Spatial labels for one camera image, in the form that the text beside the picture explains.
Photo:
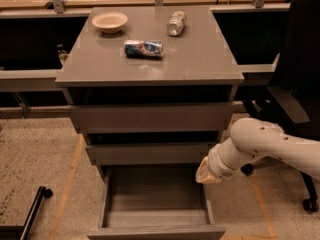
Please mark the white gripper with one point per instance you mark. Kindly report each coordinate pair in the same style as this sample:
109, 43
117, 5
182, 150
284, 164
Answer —
216, 164

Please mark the grey bottom drawer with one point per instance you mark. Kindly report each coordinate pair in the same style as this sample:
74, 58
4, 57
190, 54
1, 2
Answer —
155, 202

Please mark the grey drawer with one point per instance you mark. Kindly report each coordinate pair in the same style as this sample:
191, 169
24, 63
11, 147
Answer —
152, 117
155, 202
159, 153

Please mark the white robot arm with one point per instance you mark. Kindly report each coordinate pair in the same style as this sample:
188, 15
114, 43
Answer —
251, 140

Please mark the grey middle drawer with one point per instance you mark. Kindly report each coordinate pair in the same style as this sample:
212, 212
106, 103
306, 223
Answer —
159, 153

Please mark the grey top drawer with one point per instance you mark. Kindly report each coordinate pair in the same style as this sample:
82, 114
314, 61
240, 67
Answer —
152, 117

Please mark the grey drawer cabinet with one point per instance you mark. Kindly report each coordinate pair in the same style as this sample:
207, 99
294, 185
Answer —
141, 96

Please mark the black office chair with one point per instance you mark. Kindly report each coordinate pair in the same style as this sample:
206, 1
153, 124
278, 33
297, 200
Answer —
292, 97

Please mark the blue crushed soda can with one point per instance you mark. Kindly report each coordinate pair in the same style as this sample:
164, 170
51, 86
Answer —
143, 48

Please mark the clear plastic bottle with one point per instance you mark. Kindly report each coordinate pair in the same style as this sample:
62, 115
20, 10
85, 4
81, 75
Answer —
176, 23

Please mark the white paper bowl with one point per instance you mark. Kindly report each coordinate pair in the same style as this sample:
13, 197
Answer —
110, 22

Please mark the black wheeled leg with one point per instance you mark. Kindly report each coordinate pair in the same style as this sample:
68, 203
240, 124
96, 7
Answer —
22, 232

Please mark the grey desk frame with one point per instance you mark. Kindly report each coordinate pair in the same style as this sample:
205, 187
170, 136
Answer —
30, 77

